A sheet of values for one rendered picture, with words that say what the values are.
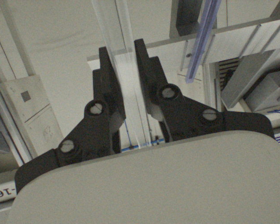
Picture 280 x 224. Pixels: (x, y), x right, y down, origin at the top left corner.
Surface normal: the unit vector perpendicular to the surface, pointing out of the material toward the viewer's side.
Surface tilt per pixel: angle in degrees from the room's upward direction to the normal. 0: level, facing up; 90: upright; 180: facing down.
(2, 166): 90
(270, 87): 90
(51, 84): 90
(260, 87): 90
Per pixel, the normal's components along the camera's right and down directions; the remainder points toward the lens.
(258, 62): -0.97, 0.24
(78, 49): 0.14, 0.30
